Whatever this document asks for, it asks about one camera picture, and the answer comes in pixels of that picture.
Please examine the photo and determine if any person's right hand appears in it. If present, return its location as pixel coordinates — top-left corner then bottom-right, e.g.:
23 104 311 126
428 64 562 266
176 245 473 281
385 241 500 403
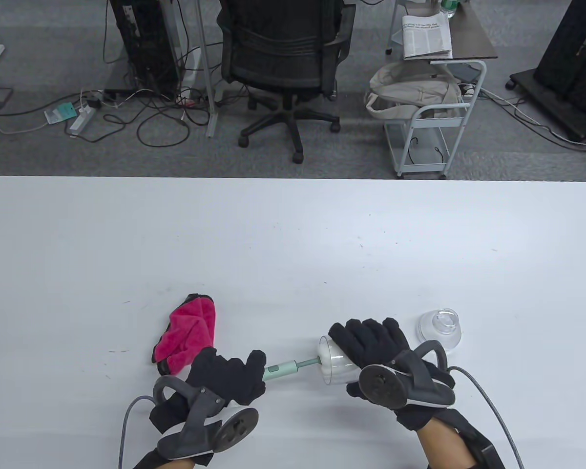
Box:
328 318 456 431

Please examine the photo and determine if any beige backpack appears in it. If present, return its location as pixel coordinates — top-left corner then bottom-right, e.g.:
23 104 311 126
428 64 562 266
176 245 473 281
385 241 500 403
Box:
364 61 464 120

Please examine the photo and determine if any black right wrist strap unit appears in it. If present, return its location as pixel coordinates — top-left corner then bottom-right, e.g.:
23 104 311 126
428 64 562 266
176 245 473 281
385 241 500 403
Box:
442 409 506 469

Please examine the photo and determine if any black computer tower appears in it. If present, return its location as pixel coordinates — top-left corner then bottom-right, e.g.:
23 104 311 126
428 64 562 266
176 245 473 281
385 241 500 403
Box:
108 0 184 96

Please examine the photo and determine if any white metal cart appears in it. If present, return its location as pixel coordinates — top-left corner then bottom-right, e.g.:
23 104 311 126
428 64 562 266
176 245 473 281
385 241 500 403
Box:
383 60 487 180

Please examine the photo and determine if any pink microfibre cloth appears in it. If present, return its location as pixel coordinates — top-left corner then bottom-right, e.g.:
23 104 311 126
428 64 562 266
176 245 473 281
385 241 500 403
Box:
151 293 216 377

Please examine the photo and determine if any clear domed cup lid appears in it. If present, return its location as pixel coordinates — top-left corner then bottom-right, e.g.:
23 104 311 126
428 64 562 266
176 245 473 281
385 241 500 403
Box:
417 308 462 354

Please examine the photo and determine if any white power strip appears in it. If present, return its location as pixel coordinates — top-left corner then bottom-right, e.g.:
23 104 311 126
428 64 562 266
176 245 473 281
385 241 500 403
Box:
68 105 97 137

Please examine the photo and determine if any black left wrist strap unit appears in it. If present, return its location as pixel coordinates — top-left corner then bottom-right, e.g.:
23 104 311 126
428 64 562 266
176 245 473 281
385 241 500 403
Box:
132 449 215 469

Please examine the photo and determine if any grey glove cable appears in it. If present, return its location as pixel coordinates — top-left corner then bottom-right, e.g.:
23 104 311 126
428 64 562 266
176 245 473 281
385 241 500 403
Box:
448 366 525 469
119 396 157 469

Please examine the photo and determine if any black floor cable tangle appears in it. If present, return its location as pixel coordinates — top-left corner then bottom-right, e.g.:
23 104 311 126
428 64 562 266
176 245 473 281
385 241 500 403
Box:
103 83 210 148

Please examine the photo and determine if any grey right hand controller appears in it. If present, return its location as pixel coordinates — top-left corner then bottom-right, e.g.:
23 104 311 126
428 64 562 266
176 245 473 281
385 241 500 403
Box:
359 341 456 410

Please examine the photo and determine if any white metal desk leg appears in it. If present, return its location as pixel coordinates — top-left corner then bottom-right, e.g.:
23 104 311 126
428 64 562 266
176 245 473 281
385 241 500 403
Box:
159 0 220 138

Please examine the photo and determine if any clear shaker cup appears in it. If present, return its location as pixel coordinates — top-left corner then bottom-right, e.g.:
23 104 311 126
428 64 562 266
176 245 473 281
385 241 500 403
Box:
317 335 362 386

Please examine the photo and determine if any teal flat packet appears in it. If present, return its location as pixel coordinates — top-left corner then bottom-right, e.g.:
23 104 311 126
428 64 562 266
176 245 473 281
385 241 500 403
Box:
44 103 76 125

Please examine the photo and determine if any person's left hand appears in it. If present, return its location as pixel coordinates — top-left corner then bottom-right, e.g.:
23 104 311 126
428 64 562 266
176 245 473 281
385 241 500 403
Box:
149 347 268 433

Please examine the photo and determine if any grey hand controller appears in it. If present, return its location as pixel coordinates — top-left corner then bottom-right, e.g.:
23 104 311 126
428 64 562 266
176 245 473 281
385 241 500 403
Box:
153 375 259 460
359 341 456 410

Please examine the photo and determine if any person's right forearm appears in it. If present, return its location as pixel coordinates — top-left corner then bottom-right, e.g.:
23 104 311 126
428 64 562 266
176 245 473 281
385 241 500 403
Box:
415 418 477 469

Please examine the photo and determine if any black wheeled stand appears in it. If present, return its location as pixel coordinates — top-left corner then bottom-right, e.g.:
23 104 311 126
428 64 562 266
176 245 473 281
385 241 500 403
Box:
505 0 586 143

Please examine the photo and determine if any grey left glove cable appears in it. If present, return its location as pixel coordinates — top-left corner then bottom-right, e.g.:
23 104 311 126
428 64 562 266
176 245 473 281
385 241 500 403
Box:
119 396 157 469

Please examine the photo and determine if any grey right glove cable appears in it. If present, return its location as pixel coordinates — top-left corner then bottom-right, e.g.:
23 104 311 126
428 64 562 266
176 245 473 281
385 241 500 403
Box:
448 366 525 469

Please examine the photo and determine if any brown side table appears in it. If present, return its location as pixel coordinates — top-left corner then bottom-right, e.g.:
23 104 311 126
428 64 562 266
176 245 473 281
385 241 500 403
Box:
386 0 499 62

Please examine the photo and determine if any white green cup brush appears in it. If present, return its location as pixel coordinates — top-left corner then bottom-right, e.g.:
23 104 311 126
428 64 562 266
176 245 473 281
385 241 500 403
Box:
263 337 352 384

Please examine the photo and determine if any white floor cable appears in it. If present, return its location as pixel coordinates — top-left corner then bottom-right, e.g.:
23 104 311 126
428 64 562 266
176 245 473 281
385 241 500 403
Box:
479 88 586 149

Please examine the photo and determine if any black mesh office chair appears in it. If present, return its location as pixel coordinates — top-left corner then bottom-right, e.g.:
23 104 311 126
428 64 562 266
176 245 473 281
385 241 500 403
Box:
216 0 357 164

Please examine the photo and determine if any grey left hand controller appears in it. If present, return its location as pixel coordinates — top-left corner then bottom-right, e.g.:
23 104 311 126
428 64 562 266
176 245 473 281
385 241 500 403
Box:
153 375 259 460

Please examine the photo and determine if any black wrist strap unit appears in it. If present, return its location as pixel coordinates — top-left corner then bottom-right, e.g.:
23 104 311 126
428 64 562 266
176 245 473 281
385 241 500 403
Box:
132 449 215 469
442 409 506 469

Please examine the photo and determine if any folded newspaper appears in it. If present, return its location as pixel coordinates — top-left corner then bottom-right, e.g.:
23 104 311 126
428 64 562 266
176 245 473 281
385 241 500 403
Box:
401 14 453 60

